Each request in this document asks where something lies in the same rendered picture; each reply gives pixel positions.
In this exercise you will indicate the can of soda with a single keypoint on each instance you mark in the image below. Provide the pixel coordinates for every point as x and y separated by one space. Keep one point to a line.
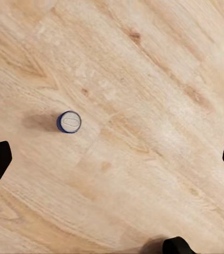
69 122

